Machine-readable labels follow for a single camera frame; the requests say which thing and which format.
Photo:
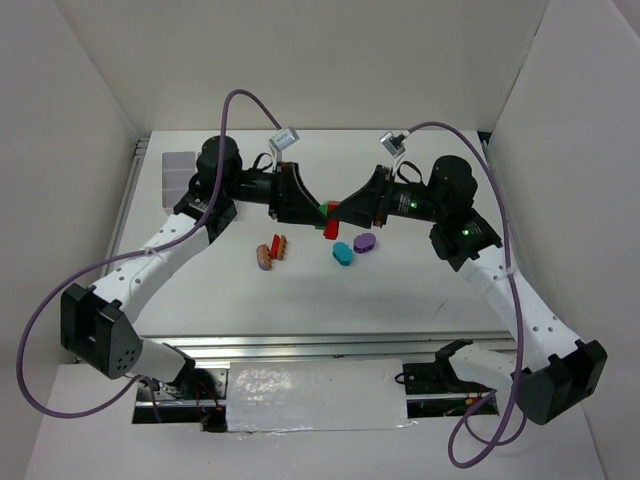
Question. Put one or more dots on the green red rounded lego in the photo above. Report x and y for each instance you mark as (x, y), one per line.
(324, 210)

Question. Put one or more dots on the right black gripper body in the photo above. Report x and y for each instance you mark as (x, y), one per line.
(378, 195)

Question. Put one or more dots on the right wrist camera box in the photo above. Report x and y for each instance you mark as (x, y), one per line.
(393, 143)

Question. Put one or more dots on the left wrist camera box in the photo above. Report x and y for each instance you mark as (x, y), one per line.
(283, 139)

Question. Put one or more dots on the teal rounded lego brick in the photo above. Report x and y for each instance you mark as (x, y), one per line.
(342, 253)

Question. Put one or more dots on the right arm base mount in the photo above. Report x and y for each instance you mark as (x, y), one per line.
(432, 393)

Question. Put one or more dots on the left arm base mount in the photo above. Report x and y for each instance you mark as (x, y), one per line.
(200, 403)

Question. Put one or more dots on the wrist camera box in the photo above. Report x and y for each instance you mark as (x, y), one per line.
(283, 139)
(393, 143)

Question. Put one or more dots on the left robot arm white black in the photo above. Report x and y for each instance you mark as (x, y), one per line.
(97, 321)

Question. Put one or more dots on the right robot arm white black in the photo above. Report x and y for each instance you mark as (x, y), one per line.
(556, 369)

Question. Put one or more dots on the red brown lego brick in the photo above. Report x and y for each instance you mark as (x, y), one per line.
(278, 247)

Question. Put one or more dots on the purple top brown lego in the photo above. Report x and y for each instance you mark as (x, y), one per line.
(263, 257)

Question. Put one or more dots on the side aluminium rail right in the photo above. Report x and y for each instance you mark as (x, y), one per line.
(517, 259)

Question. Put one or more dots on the purple rounded lego brick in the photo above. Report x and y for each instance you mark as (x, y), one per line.
(364, 243)

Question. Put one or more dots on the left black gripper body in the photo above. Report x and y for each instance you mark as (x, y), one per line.
(279, 192)

